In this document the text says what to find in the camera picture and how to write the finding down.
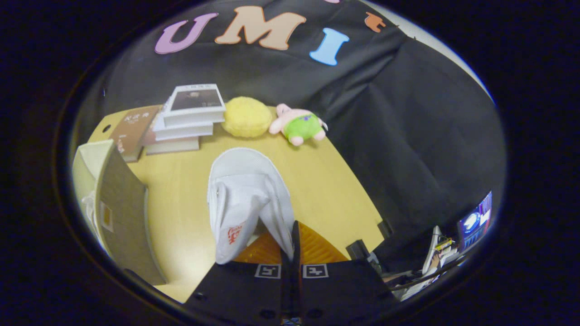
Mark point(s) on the plain white book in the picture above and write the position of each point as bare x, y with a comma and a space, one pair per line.
186, 131

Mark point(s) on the black table clamp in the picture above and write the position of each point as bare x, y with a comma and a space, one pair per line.
357, 250
385, 228

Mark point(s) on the grey fabric storage box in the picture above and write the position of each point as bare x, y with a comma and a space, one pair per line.
122, 213

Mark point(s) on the yellow round plush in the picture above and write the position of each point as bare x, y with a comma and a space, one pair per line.
247, 117

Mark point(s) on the black backdrop cloth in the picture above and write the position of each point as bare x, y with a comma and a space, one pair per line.
408, 136

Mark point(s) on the computer monitor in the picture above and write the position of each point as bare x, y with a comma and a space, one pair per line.
476, 222

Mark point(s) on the thin brown book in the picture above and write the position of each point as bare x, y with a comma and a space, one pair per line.
133, 129

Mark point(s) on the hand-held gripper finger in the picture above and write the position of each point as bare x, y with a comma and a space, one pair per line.
285, 285
296, 271

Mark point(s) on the white book with portrait cover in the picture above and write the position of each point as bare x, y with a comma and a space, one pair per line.
195, 102

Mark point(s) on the pink and green plush toy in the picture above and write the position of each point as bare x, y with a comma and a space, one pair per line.
301, 127

